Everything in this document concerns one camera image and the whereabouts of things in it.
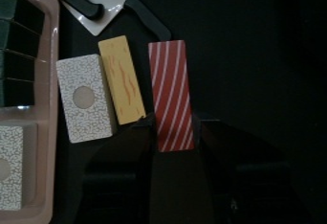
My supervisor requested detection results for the red white-striped salmon block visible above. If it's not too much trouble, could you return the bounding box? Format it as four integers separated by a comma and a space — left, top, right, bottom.
147, 39, 197, 153

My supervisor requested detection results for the yellow egg block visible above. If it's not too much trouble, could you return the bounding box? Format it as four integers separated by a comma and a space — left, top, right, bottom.
98, 34, 147, 126

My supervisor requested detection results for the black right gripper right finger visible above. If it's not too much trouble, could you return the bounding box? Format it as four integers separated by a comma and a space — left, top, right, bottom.
193, 112, 314, 224

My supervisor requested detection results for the pink plastic tray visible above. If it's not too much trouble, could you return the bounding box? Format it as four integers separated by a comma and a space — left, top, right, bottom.
0, 0, 62, 224

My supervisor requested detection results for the dark green seaweed roll block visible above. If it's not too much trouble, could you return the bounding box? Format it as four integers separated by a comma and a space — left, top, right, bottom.
0, 49, 39, 82
0, 78, 37, 108
0, 0, 46, 35
0, 19, 43, 59

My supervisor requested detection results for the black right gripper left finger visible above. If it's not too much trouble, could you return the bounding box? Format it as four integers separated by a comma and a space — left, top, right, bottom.
83, 112, 158, 224

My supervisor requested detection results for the white speckled rice block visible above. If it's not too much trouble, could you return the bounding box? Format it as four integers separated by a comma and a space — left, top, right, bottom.
0, 122, 41, 212
55, 53, 118, 145

